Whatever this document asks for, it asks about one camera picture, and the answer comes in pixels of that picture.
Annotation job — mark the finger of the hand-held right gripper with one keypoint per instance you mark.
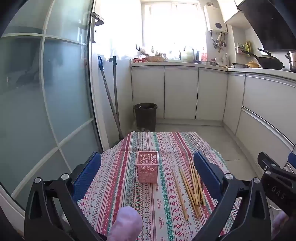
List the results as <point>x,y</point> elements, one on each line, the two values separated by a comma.
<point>292,160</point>
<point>266,162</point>

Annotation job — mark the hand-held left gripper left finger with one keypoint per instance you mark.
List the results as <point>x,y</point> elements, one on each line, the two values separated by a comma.
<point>89,171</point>

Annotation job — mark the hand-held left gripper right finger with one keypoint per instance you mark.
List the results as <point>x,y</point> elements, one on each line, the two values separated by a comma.
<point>205,173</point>

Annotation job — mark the pile of wooden chopsticks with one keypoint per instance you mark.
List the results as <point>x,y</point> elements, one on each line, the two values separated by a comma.
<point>194,187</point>

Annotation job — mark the pink perforated plastic basket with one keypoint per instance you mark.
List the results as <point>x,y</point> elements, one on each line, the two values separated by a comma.
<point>148,173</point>

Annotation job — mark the person's right hand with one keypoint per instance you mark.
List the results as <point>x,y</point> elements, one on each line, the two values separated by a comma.
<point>281,223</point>

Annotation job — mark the person's left hand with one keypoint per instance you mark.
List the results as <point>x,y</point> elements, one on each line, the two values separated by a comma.
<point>127,223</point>

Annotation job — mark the striped patterned tablecloth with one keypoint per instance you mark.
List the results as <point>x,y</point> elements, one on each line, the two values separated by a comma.
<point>143,204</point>

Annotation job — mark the dark brown trash bin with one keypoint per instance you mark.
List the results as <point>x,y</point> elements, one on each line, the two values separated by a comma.
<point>145,115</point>

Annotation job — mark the grey broom pole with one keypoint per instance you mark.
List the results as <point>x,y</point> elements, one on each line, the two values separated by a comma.
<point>115,92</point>

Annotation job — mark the white kitchen base cabinet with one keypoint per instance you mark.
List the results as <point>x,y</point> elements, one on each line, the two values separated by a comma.
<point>180,92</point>

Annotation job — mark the frosted glass sliding door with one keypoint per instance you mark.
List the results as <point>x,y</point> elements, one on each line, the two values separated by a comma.
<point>46,92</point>

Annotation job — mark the tall steel stockpot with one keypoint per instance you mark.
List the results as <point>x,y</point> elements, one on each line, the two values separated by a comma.
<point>292,61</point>

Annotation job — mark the yellow clay pot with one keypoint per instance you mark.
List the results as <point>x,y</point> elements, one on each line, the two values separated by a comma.
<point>253,64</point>

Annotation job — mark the shallow steel pan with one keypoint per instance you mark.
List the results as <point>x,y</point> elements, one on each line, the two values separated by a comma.
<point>240,65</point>

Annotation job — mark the black wok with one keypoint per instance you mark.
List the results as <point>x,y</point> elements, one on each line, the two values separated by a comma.
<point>269,61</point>

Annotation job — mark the wide steel pot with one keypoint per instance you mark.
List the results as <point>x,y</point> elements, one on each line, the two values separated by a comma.
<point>208,62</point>

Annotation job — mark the red bottle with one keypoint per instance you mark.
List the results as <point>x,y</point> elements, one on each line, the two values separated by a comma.
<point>203,55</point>

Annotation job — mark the white kettle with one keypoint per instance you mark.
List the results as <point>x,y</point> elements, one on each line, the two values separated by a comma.
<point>187,54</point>

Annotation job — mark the woven wicker basket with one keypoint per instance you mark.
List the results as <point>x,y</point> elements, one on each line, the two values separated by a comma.
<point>155,58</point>

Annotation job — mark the water heater pipes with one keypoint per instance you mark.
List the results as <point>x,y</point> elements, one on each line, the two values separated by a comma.
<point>218,41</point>

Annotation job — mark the black range hood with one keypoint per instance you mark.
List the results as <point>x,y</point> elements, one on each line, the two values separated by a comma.
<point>270,25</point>

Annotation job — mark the white water heater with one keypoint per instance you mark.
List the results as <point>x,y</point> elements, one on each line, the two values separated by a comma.
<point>216,19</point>

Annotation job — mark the kitchen window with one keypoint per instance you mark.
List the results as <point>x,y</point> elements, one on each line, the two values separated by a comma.
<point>173,25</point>

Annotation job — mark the wall spice rack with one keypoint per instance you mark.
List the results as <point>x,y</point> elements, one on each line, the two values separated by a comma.
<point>242,47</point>

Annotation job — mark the white wall cabinet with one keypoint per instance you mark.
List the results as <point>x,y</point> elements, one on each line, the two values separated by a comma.
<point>229,10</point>

